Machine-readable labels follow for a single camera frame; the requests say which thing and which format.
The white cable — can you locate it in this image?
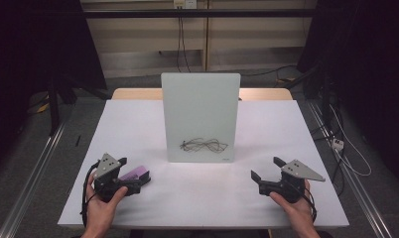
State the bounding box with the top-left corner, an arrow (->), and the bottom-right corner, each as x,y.
329,104 -> 373,178

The white wall socket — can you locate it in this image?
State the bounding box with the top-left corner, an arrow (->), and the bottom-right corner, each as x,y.
173,0 -> 199,10

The right hand-held gripper black cable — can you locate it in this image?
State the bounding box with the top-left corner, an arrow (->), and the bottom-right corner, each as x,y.
301,186 -> 319,223

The black horizontal bar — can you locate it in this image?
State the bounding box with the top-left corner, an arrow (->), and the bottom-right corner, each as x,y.
82,8 -> 319,19

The black curtain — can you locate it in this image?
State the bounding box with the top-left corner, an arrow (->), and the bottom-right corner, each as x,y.
297,0 -> 399,191
0,0 -> 108,178

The person's left hand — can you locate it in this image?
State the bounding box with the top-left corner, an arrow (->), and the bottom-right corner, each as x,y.
82,174 -> 129,230

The white table mat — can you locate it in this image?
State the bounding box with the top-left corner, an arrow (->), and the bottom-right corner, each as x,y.
57,98 -> 350,230

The black hanging cable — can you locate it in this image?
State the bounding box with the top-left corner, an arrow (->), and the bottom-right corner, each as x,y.
181,16 -> 193,73
176,16 -> 183,73

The white power adapter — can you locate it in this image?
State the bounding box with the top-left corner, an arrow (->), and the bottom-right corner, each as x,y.
331,138 -> 345,152

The left hand-held gripper black cable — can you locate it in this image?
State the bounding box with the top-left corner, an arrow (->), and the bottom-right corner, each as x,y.
80,161 -> 101,228

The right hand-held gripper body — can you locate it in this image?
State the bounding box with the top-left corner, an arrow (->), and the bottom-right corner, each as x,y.
258,159 -> 327,204

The black metal stand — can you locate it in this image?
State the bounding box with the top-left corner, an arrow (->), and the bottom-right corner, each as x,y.
284,62 -> 335,128
46,72 -> 113,137

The hand-held gripper black cable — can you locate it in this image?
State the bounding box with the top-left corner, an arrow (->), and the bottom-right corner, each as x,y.
80,161 -> 101,228
301,186 -> 319,223

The white glass board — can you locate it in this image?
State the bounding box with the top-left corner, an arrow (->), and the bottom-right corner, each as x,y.
160,72 -> 242,164

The aluminium floor rail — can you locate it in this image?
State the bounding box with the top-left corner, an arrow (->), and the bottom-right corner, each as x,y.
0,108 -> 75,238
307,99 -> 394,238

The purple eraser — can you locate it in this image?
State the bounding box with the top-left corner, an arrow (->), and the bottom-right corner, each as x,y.
119,165 -> 149,182

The bundle of black cables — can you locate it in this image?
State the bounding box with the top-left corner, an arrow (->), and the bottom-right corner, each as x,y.
310,98 -> 349,196

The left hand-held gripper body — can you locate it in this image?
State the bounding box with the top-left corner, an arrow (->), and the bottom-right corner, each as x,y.
91,153 -> 137,203

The black floor cable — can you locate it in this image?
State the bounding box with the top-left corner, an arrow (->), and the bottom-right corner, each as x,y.
240,64 -> 299,78

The person's right hand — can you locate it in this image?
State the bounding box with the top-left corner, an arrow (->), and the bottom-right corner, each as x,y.
269,179 -> 319,233

